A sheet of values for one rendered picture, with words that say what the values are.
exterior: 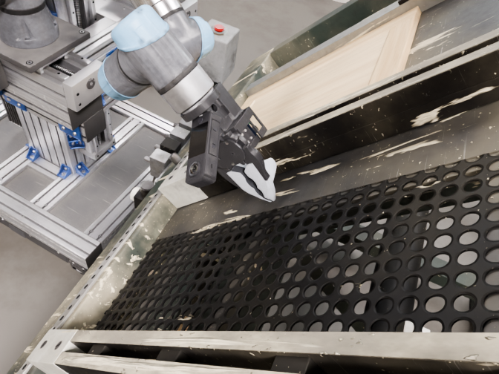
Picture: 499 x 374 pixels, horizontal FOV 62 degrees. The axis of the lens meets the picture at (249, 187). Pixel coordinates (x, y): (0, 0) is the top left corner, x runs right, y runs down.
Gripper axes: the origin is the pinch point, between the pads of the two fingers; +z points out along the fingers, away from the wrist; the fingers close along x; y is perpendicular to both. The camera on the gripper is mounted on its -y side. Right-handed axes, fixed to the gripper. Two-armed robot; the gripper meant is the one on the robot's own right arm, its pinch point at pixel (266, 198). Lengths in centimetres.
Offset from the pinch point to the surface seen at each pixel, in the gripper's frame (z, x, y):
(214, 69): -10, 57, 78
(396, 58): 0.5, -17.4, 35.2
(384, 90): -4.8, -22.1, 11.7
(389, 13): -1, -12, 60
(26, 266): 4, 151, 8
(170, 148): -4, 58, 37
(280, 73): -1, 23, 60
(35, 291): 13, 144, 0
